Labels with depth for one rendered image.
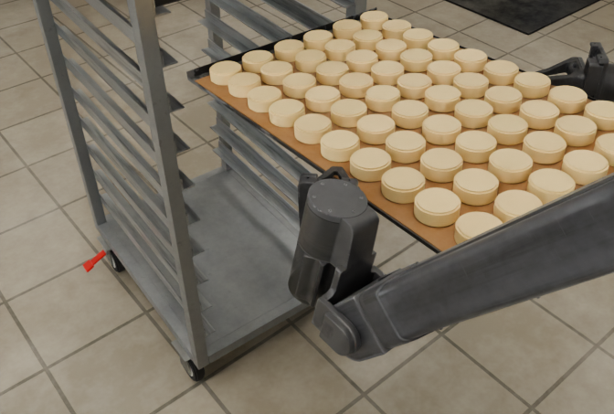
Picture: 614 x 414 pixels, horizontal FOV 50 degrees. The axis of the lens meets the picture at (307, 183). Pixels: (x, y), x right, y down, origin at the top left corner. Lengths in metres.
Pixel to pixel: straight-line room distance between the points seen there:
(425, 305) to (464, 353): 1.35
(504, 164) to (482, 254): 0.32
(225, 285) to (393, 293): 1.28
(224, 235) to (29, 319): 0.60
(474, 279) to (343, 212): 0.15
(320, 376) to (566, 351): 0.68
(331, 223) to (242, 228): 1.39
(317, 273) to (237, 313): 1.13
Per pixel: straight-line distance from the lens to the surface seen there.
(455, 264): 0.51
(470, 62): 1.04
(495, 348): 1.93
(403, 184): 0.75
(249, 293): 1.79
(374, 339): 0.60
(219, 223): 2.00
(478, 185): 0.76
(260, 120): 0.93
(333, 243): 0.61
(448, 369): 1.86
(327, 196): 0.61
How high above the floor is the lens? 1.49
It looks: 39 degrees down
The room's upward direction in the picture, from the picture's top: straight up
